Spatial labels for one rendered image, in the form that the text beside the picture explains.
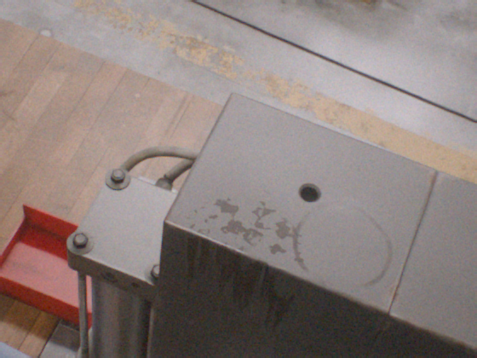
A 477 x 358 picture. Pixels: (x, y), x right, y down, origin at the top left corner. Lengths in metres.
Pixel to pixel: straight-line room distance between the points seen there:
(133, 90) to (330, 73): 1.32
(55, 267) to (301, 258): 0.87
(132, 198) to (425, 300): 0.29
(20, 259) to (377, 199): 0.89
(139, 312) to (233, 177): 0.23
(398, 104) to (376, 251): 2.24
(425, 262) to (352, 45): 2.35
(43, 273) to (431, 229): 0.89
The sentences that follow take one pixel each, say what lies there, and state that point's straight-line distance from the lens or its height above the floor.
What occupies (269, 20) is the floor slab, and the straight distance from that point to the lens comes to 3.05.
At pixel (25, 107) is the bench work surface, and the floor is 0.90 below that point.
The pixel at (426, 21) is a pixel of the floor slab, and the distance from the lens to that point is 3.16.
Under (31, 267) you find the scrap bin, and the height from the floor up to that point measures 0.91.
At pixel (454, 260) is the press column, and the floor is 1.65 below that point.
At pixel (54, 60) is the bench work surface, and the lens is 1.75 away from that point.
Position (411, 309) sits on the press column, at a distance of 0.69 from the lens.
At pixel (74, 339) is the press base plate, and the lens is 1.48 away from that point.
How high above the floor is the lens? 2.25
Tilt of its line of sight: 56 degrees down
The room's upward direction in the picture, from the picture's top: 11 degrees clockwise
